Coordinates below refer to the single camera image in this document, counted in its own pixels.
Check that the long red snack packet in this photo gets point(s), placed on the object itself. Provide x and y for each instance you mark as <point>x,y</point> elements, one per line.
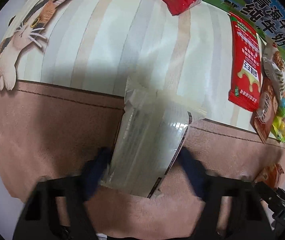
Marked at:
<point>246,65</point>

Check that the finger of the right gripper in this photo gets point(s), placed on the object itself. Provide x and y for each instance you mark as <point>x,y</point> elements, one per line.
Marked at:
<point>275,200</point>

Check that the white brown snack packet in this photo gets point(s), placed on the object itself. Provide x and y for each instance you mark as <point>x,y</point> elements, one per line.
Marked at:
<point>274,67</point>

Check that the instant noodle packet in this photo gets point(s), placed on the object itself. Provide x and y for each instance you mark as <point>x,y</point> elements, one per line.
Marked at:
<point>271,175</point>

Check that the colourful candy balls bag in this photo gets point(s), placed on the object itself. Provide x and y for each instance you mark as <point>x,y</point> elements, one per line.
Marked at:
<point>278,125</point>

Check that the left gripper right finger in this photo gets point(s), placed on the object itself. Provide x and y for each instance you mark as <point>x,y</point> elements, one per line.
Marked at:
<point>247,218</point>

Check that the clear white snack packet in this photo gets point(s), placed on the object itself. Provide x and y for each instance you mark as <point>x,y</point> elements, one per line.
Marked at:
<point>151,133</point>

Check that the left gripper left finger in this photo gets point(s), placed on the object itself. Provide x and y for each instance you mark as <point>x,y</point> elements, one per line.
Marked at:
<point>39,218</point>

